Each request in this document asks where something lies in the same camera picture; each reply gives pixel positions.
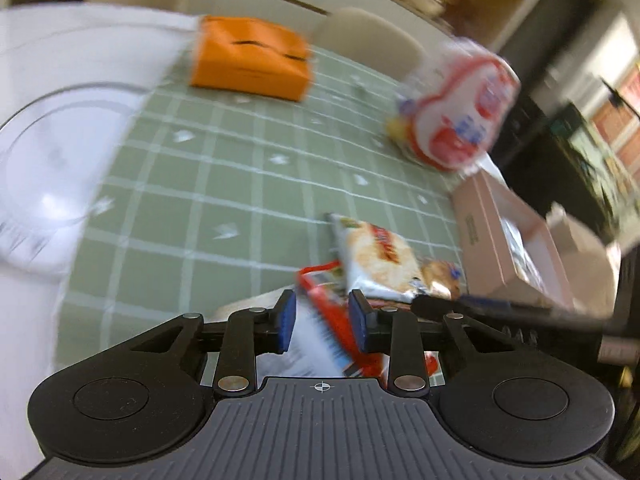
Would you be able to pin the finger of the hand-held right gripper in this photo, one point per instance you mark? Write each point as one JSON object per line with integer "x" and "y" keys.
{"x": 500, "y": 307}

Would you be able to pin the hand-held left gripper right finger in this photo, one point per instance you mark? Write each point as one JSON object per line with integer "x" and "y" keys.
{"x": 359, "y": 320}

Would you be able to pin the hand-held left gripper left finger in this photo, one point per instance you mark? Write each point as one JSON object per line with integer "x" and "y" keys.
{"x": 286, "y": 320}

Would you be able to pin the red snack packet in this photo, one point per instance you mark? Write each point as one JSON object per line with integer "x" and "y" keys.
{"x": 322, "y": 287}

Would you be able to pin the beige pastry snack packet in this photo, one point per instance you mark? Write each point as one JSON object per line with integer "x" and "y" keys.
{"x": 440, "y": 277}

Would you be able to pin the pink cardboard box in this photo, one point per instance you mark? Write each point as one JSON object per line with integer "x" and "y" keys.
{"x": 480, "y": 240}

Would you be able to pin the white snack packet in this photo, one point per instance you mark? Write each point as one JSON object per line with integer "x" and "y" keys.
{"x": 375, "y": 260}

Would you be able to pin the green checked tablecloth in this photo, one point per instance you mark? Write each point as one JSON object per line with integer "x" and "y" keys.
{"x": 200, "y": 185}

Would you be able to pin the glass fish tank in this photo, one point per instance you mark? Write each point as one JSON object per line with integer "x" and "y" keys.
{"x": 575, "y": 160}

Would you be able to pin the rabbit print candy bag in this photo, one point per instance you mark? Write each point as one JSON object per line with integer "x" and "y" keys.
{"x": 460, "y": 110}

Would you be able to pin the red framed picture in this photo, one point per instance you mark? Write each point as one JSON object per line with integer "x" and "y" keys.
{"x": 616, "y": 127}

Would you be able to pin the orange paper box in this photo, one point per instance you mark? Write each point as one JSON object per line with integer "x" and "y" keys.
{"x": 245, "y": 60}

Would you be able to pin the round glass turntable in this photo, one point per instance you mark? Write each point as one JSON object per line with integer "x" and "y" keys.
{"x": 50, "y": 160}

